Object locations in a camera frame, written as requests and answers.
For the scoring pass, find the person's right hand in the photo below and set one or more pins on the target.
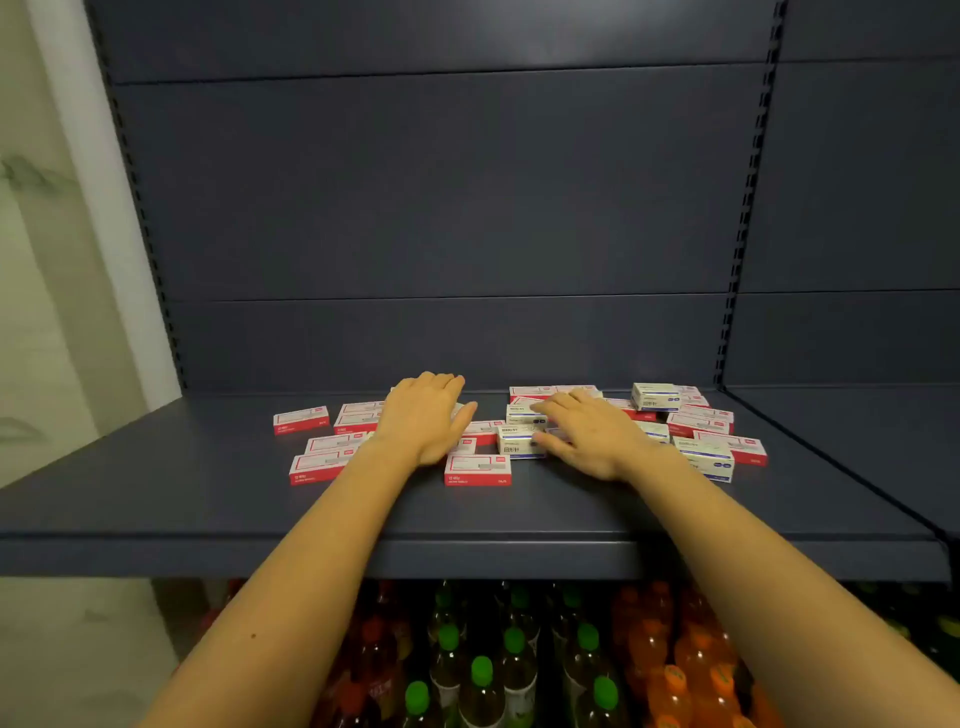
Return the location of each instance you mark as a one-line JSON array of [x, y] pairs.
[[600, 442]]

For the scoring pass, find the person's left hand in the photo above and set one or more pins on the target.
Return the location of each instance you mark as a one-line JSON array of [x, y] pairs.
[[424, 420]]

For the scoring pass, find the dark grey metal shelf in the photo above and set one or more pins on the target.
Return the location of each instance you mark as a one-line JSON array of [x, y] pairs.
[[525, 225]]

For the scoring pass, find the person's left forearm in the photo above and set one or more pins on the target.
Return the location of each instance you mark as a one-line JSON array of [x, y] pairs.
[[300, 585]]

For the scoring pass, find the group of green-capped tea bottles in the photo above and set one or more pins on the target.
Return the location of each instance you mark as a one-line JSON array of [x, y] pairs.
[[481, 675]]

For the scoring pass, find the person's right forearm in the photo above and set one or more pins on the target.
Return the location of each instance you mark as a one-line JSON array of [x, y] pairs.
[[787, 600]]

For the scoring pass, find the group of orange soda bottles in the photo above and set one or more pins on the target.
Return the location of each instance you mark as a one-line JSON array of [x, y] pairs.
[[671, 697]]

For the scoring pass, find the red and white boxes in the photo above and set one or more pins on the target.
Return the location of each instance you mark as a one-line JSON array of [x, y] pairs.
[[480, 469]]

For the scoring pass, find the group of red-capped amber bottles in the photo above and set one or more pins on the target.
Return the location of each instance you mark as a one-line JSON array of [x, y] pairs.
[[375, 660]]

